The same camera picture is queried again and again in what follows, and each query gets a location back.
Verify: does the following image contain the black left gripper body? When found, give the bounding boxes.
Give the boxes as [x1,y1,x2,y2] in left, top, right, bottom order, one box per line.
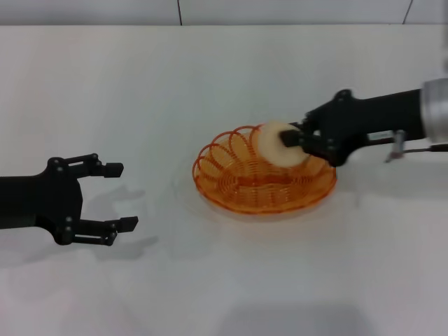
[0,157,83,246]

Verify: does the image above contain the pale round bread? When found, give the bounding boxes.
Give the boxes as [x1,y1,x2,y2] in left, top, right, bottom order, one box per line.
[256,119,309,168]

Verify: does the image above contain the orange wire basket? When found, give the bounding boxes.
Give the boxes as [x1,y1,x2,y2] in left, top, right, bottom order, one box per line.
[191,122,339,216]

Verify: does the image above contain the dark right arm cable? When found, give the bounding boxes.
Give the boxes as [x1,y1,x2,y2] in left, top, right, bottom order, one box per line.
[402,142,448,155]

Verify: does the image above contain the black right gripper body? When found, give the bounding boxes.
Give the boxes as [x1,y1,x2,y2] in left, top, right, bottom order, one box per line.
[304,88,427,167]

